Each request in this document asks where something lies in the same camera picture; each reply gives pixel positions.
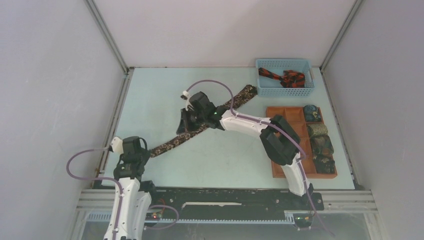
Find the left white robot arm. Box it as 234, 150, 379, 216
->
103, 136, 158, 240

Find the green camo rolled tie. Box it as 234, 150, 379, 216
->
310, 135, 335, 156

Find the blue rolled tie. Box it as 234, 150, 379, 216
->
302, 104, 323, 123

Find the olive rolled tie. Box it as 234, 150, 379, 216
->
307, 123, 329, 138

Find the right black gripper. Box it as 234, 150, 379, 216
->
176, 108, 207, 136

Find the red black patterned tie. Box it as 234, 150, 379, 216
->
258, 67, 306, 88

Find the aluminium frame rail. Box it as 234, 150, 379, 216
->
76, 189, 378, 214

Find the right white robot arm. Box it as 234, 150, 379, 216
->
176, 91, 314, 209

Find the brown floral tie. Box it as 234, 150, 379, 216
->
150, 84, 258, 158

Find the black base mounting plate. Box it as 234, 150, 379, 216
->
150, 187, 324, 220

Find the wooden compartment tray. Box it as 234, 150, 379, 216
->
266, 106, 338, 179

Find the blue plastic basket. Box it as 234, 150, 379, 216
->
255, 58, 315, 98

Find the dark camo rolled tie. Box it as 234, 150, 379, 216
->
312, 155, 336, 174

